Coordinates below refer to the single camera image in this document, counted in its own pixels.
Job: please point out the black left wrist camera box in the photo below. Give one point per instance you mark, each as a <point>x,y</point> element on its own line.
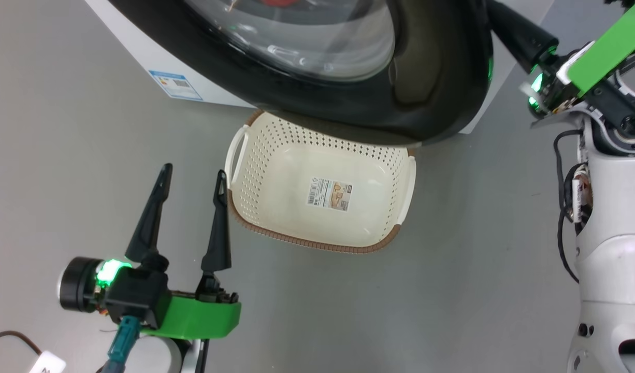
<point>136,298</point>

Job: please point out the white front-load washing machine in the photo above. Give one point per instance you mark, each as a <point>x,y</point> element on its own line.
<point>136,41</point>

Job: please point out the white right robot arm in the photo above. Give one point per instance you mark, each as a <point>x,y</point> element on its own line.
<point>618,207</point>

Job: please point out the blue energy label sticker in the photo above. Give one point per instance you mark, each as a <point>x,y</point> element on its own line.
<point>175,85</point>

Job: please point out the paper basket label sticker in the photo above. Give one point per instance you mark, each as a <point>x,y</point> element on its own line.
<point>329,194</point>

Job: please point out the cream perforated laundry basket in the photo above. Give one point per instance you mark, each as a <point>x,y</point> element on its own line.
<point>276,171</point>

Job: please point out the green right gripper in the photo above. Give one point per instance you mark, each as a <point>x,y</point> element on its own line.
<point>607,46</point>

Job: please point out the black washing machine door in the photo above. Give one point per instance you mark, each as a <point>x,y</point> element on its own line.
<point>442,77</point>

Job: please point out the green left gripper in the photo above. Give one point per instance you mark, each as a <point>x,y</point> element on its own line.
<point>203,318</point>

